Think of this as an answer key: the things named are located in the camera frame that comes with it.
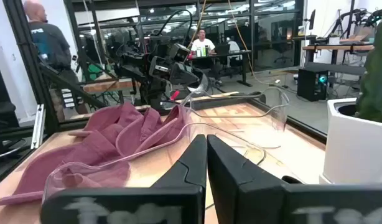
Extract wooden top desk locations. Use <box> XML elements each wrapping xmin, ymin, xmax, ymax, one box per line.
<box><xmin>302</xmin><ymin>43</ymin><xmax>375</xmax><ymax>67</ymax></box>

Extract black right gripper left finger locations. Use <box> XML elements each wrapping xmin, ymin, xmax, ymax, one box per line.
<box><xmin>40</xmin><ymin>134</ymin><xmax>208</xmax><ymax>224</ymax></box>

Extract grey bench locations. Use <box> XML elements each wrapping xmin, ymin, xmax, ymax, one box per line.
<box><xmin>304</xmin><ymin>61</ymin><xmax>367</xmax><ymax>78</ymax></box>

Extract black office desk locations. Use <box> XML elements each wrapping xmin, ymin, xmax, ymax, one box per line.
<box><xmin>187</xmin><ymin>50</ymin><xmax>253</xmax><ymax>88</ymax></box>

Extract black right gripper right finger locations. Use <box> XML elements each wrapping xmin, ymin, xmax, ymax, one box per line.
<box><xmin>206</xmin><ymin>134</ymin><xmax>382</xmax><ymax>224</ymax></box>

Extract black computer tower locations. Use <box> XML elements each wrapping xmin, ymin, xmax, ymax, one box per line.
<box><xmin>297</xmin><ymin>67</ymin><xmax>329</xmax><ymax>102</ymax></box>

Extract black office chair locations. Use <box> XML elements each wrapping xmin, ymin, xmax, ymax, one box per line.
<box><xmin>273</xmin><ymin>42</ymin><xmax>294</xmax><ymax>65</ymax></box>

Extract person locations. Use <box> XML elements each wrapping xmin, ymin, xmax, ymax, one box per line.
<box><xmin>22</xmin><ymin>0</ymin><xmax>86</xmax><ymax>114</ymax></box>
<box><xmin>225</xmin><ymin>36</ymin><xmax>243</xmax><ymax>68</ymax></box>
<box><xmin>190</xmin><ymin>28</ymin><xmax>223</xmax><ymax>86</ymax></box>

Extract black rig post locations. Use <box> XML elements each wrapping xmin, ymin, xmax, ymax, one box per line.
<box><xmin>2</xmin><ymin>0</ymin><xmax>60</xmax><ymax>135</ymax></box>

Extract black monitor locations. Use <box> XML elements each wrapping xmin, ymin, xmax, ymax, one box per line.
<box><xmin>308</xmin><ymin>9</ymin><xmax>317</xmax><ymax>31</ymax></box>

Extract green cactus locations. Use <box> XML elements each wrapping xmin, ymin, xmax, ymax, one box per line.
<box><xmin>355</xmin><ymin>0</ymin><xmax>382</xmax><ymax>124</ymax></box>

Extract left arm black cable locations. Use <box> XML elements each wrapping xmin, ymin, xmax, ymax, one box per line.
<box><xmin>153</xmin><ymin>9</ymin><xmax>194</xmax><ymax>47</ymax></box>

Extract yellow hanging cable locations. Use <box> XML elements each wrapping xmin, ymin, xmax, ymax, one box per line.
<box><xmin>227</xmin><ymin>0</ymin><xmax>273</xmax><ymax>86</ymax></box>
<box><xmin>187</xmin><ymin>0</ymin><xmax>208</xmax><ymax>49</ymax></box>

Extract silver metal bracket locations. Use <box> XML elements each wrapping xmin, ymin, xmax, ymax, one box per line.
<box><xmin>30</xmin><ymin>103</ymin><xmax>46</xmax><ymax>149</ymax></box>

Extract white hexagonal plant pot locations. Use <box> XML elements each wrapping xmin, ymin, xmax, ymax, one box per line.
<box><xmin>319</xmin><ymin>98</ymin><xmax>382</xmax><ymax>185</ymax></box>

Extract wooden workbench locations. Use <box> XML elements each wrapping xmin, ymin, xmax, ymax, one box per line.
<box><xmin>82</xmin><ymin>77</ymin><xmax>141</xmax><ymax>94</ymax></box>

